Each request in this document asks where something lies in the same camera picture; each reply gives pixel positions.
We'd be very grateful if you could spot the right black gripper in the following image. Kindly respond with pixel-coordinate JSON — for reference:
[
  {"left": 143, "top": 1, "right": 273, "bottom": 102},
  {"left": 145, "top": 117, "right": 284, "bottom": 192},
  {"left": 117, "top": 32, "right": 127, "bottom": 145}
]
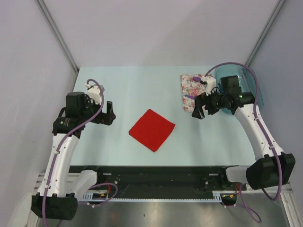
[{"left": 192, "top": 87, "right": 228, "bottom": 119}]

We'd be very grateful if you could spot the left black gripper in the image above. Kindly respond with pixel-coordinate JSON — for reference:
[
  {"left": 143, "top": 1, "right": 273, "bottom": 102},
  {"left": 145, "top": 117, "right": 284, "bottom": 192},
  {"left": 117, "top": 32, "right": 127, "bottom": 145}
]
[{"left": 80, "top": 96, "right": 115, "bottom": 125}]

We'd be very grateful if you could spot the red paper napkin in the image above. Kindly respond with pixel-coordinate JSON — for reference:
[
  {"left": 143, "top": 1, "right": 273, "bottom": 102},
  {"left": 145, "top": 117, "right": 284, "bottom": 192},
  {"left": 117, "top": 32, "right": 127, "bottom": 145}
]
[{"left": 128, "top": 109, "right": 176, "bottom": 152}]

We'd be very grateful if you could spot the iridescent knife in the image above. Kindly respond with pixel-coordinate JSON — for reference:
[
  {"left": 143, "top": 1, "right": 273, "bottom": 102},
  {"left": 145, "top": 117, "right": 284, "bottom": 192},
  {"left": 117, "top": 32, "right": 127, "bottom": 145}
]
[{"left": 185, "top": 95, "right": 195, "bottom": 99}]

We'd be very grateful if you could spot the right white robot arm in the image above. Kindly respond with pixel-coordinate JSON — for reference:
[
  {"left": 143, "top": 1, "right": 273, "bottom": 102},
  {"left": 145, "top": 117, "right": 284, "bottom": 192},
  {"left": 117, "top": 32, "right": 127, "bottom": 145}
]
[{"left": 192, "top": 76, "right": 295, "bottom": 190}]

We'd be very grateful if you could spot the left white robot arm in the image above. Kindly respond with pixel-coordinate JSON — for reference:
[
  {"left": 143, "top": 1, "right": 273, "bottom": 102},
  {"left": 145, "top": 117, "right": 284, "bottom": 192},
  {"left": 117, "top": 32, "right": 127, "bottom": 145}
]
[{"left": 31, "top": 91, "right": 116, "bottom": 223}]

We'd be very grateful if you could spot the floral tray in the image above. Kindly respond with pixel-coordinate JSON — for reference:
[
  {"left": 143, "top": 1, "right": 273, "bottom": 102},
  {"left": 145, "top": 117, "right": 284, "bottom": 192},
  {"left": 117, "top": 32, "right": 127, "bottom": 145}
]
[{"left": 180, "top": 74, "right": 206, "bottom": 112}]

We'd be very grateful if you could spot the teal plastic bin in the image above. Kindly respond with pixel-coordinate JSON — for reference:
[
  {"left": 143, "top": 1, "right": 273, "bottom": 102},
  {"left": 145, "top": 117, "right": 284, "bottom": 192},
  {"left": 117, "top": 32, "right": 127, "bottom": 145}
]
[{"left": 214, "top": 63, "right": 264, "bottom": 115}]

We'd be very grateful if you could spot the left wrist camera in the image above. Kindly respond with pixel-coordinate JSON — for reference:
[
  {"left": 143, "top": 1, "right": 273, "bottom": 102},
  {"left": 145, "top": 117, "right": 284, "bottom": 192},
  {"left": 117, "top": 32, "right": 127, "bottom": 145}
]
[{"left": 85, "top": 84, "right": 105, "bottom": 105}]

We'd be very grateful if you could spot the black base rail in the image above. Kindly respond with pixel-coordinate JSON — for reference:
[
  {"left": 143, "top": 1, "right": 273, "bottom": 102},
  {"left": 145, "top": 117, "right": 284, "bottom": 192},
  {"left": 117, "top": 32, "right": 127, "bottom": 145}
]
[{"left": 69, "top": 166, "right": 240, "bottom": 200}]

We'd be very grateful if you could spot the white cable duct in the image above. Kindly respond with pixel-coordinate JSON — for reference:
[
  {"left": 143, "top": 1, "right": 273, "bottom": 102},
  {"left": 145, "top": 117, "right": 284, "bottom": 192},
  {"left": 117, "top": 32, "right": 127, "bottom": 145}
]
[{"left": 80, "top": 191, "right": 225, "bottom": 203}]

